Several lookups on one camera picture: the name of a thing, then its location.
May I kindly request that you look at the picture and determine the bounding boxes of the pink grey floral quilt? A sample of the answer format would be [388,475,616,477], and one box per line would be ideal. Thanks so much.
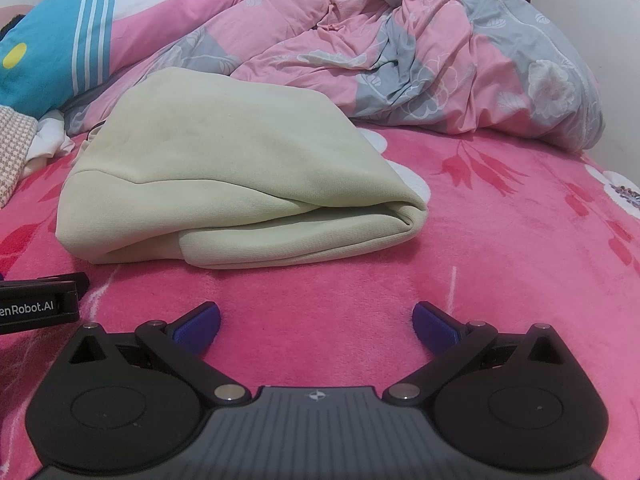
[60,0,606,151]

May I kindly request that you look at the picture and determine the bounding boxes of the blue pink cartoon pillow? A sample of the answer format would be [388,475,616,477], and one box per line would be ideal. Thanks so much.
[0,0,261,116]

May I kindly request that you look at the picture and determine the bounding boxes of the pink floral blanket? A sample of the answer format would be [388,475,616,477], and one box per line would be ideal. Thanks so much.
[0,125,640,480]

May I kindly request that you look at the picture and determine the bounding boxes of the pink houndstooth cloth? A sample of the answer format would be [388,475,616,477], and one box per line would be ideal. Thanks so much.
[0,105,39,208]

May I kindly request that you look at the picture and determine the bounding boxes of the white cloth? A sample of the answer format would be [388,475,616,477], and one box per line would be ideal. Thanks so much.
[25,110,76,167]

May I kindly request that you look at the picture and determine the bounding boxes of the beige zip jacket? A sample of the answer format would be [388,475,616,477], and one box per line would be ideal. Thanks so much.
[56,66,430,268]

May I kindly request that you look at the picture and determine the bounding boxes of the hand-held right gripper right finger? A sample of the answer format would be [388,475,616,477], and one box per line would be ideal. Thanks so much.
[382,301,572,406]

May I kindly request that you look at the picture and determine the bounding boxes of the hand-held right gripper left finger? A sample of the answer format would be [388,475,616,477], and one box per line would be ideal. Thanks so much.
[67,301,251,406]

